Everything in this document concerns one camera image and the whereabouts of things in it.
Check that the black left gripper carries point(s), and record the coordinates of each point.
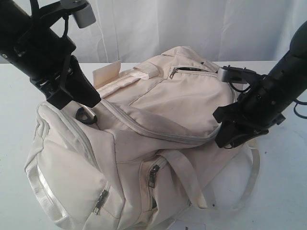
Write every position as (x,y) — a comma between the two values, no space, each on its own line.
(46,59)

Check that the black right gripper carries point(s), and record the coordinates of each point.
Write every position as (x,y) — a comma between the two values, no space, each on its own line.
(256,111)

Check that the cream fabric duffel bag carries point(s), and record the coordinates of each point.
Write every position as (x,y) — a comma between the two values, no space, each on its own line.
(141,156)

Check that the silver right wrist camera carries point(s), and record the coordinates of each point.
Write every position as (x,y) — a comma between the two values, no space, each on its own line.
(235,75)

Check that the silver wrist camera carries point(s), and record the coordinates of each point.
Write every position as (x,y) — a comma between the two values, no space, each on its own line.
(81,10)
(235,75)

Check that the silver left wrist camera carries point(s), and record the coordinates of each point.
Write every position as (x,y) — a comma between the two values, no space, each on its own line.
(81,10)

